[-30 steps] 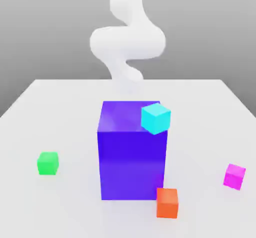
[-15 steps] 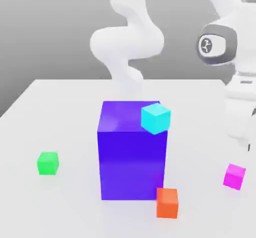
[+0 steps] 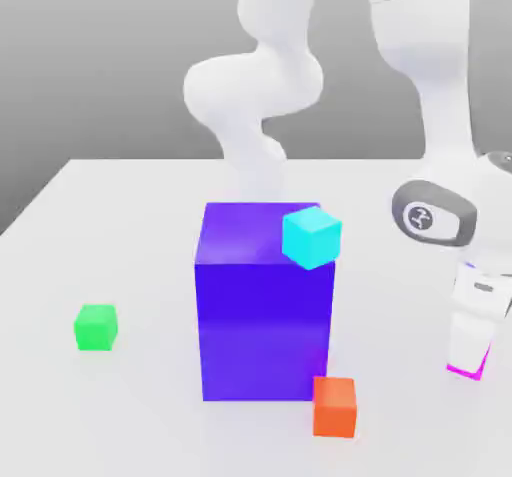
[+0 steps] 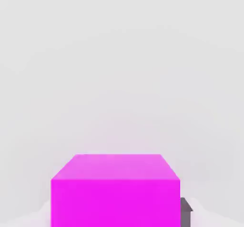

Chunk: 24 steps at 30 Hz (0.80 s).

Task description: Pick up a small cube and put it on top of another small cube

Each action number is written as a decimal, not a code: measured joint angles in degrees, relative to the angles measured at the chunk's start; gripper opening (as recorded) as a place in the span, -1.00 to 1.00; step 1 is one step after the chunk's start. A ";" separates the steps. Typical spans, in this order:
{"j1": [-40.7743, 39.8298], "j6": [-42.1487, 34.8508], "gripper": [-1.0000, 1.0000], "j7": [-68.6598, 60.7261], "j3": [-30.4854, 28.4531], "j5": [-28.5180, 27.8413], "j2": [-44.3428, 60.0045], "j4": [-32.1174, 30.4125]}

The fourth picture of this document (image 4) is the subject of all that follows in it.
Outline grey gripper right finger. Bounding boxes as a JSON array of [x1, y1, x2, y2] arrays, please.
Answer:
[[180, 197, 226, 227]]

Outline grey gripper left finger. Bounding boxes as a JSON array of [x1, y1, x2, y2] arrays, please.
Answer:
[[18, 199, 51, 227]]

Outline small magenta cube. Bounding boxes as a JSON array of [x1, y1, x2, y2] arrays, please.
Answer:
[[51, 153, 181, 227]]

